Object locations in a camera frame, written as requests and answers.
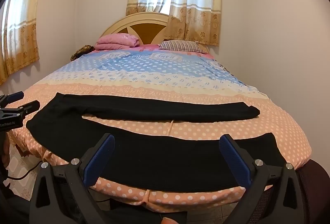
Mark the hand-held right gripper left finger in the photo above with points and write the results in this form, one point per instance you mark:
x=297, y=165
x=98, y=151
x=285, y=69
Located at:
x=100, y=159

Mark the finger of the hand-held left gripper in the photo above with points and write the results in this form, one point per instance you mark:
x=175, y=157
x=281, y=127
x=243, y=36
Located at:
x=16, y=96
x=29, y=106

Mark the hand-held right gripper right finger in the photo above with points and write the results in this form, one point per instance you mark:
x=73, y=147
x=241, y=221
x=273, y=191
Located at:
x=236, y=162

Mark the black pants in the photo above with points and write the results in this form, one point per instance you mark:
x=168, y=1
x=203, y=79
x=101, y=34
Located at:
x=154, y=159

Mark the person's right hand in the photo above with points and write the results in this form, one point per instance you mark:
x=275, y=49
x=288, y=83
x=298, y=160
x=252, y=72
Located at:
x=169, y=221

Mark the beige floral window curtain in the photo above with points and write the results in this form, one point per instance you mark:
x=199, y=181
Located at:
x=20, y=33
x=196, y=25

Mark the dark mesh chair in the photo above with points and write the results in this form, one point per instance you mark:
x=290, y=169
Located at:
x=314, y=188

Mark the polka dot bedspread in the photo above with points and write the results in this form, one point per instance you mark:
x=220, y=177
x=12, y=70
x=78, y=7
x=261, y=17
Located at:
x=154, y=79

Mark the folded pink blanket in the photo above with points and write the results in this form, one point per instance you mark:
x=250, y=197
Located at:
x=116, y=41

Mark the striped pillow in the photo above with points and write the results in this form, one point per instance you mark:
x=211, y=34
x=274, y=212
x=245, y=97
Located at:
x=180, y=46

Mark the cream wooden headboard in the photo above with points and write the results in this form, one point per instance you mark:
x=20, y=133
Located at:
x=149, y=26

